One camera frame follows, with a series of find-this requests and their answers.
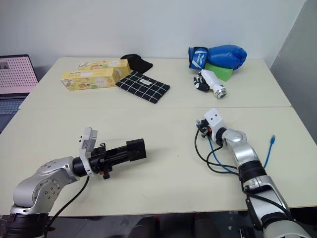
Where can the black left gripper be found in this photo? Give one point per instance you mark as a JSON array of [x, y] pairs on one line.
[[99, 158]]

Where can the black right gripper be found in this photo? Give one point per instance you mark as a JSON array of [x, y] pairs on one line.
[[204, 125]]

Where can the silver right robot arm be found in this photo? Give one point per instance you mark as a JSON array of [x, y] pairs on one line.
[[257, 183]]

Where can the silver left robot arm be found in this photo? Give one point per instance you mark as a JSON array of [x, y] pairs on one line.
[[47, 177]]

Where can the green foam block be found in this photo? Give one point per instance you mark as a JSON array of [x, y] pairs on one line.
[[220, 72]]

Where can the black white grid cloth pouch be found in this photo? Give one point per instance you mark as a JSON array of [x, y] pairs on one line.
[[142, 86]]

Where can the large yellow printed carton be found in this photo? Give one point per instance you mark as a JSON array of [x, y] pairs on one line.
[[91, 79]]

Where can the blue boxing glove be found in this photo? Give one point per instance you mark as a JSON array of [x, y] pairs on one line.
[[223, 55]]

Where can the small yellow printed carton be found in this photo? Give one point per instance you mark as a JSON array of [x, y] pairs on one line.
[[106, 65]]

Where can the plain black cloth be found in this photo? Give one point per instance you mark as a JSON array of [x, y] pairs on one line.
[[138, 63]]

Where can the grey partition panel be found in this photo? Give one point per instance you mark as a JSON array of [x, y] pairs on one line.
[[297, 69]]

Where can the open laptop with pink screen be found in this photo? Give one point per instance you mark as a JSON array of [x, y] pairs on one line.
[[13, 81]]

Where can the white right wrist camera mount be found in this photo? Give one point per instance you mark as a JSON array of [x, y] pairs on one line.
[[215, 121]]

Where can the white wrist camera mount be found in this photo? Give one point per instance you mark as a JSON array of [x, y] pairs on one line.
[[87, 141], [215, 121]]

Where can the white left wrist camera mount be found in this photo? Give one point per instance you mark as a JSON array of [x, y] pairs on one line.
[[87, 141]]

